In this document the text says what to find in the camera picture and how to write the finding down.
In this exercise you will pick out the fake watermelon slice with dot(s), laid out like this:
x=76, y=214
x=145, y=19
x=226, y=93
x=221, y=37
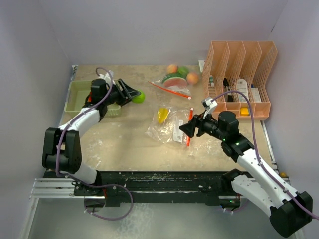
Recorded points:
x=174, y=79

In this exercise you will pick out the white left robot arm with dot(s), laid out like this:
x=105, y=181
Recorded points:
x=62, y=149

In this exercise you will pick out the light green perforated basket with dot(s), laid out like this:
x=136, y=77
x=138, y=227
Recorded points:
x=78, y=92

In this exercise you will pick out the clear zip bag orange seal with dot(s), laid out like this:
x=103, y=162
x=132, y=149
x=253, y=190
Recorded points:
x=169, y=132

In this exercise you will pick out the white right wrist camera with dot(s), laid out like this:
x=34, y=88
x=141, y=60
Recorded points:
x=209, y=104

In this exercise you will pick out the fake peach right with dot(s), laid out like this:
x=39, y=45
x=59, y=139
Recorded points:
x=192, y=78

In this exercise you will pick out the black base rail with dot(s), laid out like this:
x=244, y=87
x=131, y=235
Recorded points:
x=204, y=187

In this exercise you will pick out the orange plastic file organizer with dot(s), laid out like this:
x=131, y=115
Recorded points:
x=249, y=60

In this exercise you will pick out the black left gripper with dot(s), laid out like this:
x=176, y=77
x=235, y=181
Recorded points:
x=126, y=96

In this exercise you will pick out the green fake custard apple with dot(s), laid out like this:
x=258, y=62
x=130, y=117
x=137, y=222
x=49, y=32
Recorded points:
x=139, y=99

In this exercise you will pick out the black item in organizer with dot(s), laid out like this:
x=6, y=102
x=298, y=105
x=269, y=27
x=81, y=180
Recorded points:
x=226, y=88

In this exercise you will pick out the aluminium frame rail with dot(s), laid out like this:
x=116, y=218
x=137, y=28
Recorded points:
x=51, y=188

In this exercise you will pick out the fake peach left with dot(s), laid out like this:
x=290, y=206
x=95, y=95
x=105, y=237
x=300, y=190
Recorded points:
x=172, y=68

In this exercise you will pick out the white box in organizer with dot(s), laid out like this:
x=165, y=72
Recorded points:
x=256, y=94

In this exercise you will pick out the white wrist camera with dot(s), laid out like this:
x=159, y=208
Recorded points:
x=107, y=76
x=209, y=104

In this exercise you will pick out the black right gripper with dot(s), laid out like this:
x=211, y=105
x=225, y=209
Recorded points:
x=189, y=128

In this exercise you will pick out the fake peach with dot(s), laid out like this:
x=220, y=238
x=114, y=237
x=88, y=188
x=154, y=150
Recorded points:
x=192, y=78
x=172, y=68

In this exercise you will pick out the white green tube in organizer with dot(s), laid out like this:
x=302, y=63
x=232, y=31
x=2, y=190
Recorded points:
x=211, y=81

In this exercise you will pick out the yellow block in organizer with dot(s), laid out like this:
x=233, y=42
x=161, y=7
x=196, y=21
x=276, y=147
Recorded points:
x=244, y=111

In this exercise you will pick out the small white box behind organizer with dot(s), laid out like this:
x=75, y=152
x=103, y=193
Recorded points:
x=201, y=64

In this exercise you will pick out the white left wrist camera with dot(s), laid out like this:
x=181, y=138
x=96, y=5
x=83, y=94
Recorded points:
x=107, y=76

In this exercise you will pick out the yellow fake starfruit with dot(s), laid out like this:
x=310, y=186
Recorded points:
x=162, y=115

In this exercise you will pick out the green fake leafy vegetable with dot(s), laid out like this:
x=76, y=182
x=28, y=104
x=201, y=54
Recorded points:
x=183, y=70

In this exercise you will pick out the white bottle in organizer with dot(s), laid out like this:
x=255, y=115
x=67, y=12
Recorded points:
x=242, y=87

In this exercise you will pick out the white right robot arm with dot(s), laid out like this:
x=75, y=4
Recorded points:
x=288, y=210

